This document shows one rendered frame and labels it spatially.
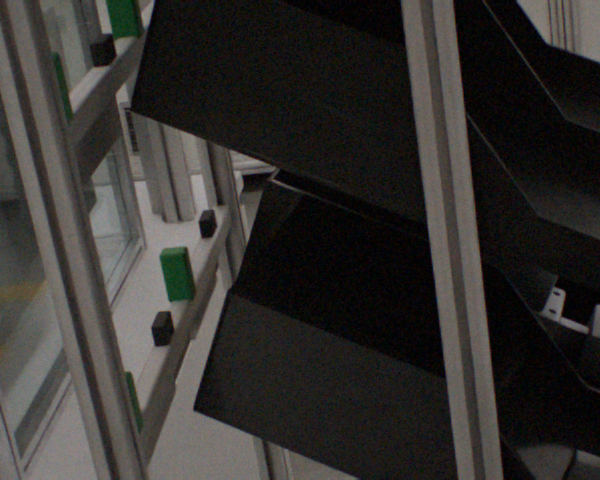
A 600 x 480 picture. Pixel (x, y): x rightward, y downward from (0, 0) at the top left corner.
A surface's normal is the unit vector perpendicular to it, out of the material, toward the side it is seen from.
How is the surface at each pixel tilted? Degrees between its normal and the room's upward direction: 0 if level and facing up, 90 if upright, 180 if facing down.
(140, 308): 0
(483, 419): 90
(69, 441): 0
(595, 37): 90
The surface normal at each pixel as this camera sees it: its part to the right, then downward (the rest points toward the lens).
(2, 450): -0.11, 0.40
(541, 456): 0.26, -0.84
